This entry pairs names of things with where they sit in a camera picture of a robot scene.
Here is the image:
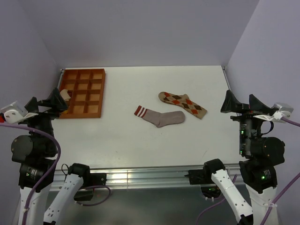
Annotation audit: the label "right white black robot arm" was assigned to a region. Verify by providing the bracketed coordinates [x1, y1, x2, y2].
[203, 90, 285, 225]

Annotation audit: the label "rolled beige sock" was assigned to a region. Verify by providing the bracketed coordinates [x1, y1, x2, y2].
[60, 89, 71, 101]

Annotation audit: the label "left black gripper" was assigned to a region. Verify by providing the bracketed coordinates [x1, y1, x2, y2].
[23, 87, 67, 153]

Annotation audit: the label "orange compartment tray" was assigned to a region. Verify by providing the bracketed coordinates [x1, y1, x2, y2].
[59, 68, 105, 119]

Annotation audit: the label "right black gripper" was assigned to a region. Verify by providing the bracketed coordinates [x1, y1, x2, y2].
[219, 88, 270, 154]

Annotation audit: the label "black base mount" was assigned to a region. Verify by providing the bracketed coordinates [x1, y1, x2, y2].
[184, 169, 207, 185]
[89, 173, 107, 186]

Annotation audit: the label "black box under rail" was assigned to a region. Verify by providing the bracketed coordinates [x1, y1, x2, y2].
[74, 189, 94, 202]

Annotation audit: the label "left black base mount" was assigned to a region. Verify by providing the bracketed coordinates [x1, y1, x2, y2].
[89, 173, 107, 186]

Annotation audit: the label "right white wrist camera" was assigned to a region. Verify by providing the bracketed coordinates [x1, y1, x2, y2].
[254, 102, 294, 123]

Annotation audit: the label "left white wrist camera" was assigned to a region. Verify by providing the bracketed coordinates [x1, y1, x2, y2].
[0, 101, 38, 124]

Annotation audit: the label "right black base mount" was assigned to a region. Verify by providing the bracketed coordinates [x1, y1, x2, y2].
[184, 169, 207, 185]

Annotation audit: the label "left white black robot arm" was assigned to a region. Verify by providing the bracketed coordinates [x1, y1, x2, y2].
[5, 88, 91, 225]

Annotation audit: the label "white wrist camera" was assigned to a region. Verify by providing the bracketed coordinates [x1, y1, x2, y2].
[0, 101, 38, 124]
[254, 102, 294, 123]

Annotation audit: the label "grey sock red stripes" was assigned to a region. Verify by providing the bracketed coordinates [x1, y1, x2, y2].
[134, 105, 186, 128]

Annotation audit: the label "aluminium frame rail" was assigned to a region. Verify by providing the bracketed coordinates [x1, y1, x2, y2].
[50, 164, 244, 191]

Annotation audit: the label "tan argyle sock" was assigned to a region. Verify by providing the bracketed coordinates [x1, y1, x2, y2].
[158, 92, 207, 119]

